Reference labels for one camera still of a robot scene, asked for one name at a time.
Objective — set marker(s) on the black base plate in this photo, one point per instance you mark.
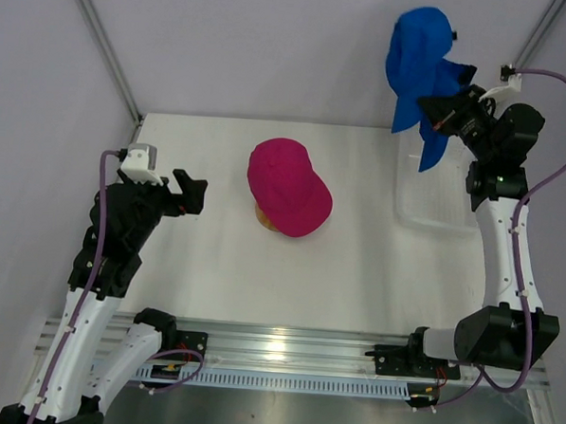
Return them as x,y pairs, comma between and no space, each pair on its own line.
190,344
398,361

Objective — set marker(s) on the aluminium mounting rail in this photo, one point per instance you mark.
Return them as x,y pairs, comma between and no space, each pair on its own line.
257,347

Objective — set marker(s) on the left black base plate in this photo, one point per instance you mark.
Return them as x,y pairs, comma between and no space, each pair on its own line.
190,344

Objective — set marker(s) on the white plastic basket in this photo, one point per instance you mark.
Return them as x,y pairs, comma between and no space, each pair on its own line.
434,200

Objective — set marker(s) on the left frame post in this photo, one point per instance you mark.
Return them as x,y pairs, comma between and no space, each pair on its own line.
110,59

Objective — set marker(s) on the white slotted cable duct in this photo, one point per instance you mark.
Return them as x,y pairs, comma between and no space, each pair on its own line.
160,375

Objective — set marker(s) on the frame post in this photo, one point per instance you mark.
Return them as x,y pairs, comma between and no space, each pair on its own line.
540,32
110,59

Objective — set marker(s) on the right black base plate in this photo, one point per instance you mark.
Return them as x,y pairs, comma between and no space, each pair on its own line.
398,361

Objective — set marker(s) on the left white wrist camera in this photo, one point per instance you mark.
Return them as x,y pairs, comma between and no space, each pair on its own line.
139,164

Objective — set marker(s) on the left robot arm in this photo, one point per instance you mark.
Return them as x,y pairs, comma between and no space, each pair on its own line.
67,390

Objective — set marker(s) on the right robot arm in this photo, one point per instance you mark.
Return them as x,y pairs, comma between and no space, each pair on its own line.
511,330

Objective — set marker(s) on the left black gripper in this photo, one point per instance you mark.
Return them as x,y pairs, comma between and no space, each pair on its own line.
190,201

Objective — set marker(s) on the wooden hat stand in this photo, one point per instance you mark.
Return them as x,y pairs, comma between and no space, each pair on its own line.
264,220

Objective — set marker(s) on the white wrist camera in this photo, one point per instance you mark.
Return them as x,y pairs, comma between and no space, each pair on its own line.
511,85
139,164

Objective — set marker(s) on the right frame post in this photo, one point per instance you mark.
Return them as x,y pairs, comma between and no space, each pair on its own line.
540,32

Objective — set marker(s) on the blue cap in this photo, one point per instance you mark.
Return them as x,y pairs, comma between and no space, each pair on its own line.
416,64
439,134

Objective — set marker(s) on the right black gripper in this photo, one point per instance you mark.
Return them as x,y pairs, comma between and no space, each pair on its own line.
442,110

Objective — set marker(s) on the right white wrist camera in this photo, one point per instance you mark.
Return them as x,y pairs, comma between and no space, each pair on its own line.
511,85

